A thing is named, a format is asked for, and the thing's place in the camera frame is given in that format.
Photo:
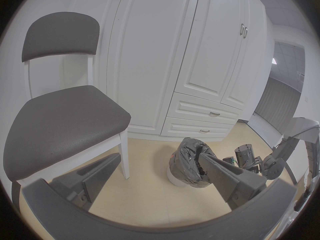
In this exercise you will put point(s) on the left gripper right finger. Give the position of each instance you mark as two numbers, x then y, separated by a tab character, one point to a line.
225	179

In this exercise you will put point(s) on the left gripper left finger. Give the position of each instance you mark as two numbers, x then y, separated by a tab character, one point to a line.
97	176

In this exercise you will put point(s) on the black plastic bag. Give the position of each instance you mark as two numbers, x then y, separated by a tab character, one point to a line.
183	159

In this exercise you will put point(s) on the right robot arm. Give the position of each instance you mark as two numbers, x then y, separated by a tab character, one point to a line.
245	156

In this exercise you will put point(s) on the white chair with grey cushions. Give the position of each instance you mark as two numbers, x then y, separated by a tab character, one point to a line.
62	124

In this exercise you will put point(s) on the white wardrobe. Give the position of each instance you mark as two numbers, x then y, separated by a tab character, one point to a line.
150	59

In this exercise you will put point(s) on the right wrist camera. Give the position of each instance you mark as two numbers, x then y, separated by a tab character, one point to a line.
228	161

